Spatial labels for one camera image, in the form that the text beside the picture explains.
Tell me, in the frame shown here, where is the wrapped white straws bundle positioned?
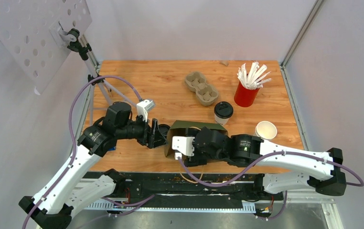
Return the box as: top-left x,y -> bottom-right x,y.
237,61 -> 272,90

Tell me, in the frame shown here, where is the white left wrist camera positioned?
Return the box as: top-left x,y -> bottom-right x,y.
136,99 -> 155,122

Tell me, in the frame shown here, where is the white perforated board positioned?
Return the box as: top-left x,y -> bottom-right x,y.
0,0 -> 92,94

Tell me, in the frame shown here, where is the red cylindrical straw holder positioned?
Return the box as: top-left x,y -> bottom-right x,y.
234,83 -> 260,107

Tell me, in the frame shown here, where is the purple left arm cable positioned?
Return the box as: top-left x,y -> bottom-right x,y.
21,75 -> 143,229

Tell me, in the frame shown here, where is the cardboard cup carrier stack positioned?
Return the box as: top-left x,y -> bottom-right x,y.
184,72 -> 219,106

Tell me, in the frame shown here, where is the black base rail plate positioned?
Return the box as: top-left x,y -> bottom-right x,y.
108,173 -> 284,209

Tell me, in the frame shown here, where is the white paper cup stack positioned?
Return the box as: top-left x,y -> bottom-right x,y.
255,121 -> 278,140

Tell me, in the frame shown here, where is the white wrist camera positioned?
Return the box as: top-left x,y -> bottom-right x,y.
171,136 -> 195,160
136,99 -> 155,122

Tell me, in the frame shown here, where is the black coffee cup lid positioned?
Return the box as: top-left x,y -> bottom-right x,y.
214,101 -> 234,119

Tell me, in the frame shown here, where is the white paper coffee cup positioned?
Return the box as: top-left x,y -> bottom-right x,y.
214,114 -> 230,125

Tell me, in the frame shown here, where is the white tripod stand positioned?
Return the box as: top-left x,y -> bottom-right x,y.
67,28 -> 136,124

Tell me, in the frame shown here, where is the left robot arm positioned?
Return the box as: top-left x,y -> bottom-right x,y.
19,100 -> 168,229

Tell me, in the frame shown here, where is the green paper bag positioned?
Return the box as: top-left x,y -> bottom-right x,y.
164,120 -> 228,167

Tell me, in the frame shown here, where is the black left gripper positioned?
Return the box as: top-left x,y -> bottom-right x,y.
116,113 -> 170,148

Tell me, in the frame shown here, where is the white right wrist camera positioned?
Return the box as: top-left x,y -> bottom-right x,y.
171,136 -> 195,160

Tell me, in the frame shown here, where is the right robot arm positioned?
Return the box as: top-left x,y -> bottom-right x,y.
171,127 -> 347,199

